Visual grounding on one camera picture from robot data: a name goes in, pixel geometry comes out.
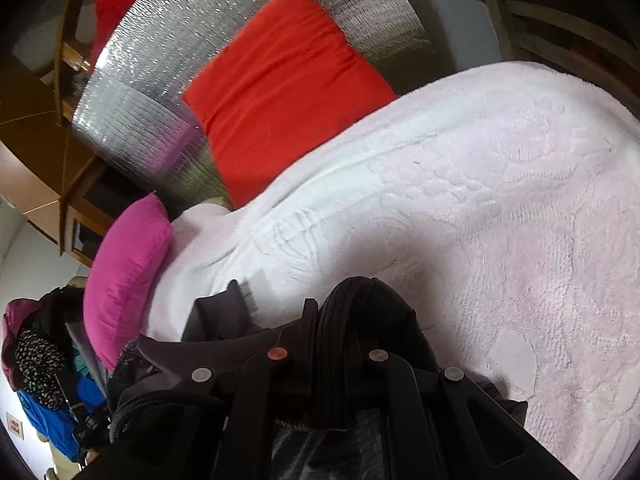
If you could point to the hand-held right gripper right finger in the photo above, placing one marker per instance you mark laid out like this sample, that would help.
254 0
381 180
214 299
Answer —
385 375

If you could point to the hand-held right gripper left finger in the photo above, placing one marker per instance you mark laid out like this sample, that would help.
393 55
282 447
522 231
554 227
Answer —
308 322

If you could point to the black puffer jacket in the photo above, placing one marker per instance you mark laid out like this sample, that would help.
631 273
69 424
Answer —
225 320

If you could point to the cream sofa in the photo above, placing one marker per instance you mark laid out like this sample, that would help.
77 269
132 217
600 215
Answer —
62 465

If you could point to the blue jacket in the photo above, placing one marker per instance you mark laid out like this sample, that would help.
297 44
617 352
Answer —
45 420

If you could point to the grey coat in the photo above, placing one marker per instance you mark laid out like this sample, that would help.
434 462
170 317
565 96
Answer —
96 365

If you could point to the teal garment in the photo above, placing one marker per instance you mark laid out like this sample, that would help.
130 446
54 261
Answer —
82 360

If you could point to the black white floral garment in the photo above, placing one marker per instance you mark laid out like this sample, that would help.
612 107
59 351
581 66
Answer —
37 365

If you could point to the maroon garment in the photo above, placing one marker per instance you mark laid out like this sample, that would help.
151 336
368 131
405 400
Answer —
12 330

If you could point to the pink pillow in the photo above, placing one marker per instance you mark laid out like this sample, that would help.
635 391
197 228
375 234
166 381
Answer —
125 270

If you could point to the white fleece blanket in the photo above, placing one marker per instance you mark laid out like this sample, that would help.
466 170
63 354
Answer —
500 210

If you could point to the red pillow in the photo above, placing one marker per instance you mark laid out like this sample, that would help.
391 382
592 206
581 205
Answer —
280 95

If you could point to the brown wooden cabinet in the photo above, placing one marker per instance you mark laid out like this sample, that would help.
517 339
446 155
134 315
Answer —
30 160

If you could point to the silver foil insulation mat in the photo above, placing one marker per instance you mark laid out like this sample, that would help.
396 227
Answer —
165 60

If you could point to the wooden railing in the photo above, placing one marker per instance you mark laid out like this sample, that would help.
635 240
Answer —
67 85

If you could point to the small wall picture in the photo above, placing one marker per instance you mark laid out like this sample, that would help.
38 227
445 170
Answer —
15 425

